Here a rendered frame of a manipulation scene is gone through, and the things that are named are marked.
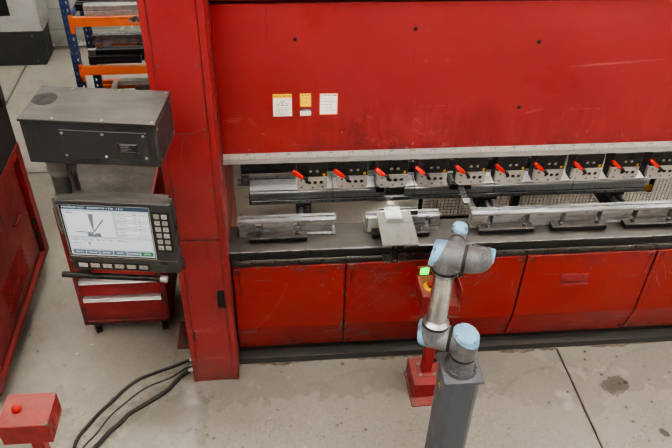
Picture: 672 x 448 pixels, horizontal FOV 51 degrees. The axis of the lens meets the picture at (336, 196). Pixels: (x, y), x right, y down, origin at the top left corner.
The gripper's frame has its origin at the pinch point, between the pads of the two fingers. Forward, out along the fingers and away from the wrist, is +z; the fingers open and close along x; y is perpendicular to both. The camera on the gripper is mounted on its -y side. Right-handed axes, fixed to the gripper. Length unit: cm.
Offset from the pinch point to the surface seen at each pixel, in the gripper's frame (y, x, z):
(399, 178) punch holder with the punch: 36, 23, -36
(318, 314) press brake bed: 18, 64, 46
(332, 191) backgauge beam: 60, 54, -7
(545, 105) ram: 40, -44, -75
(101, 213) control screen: -19, 153, -73
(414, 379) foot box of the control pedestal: -11, 13, 71
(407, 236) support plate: 16.4, 20.7, -14.6
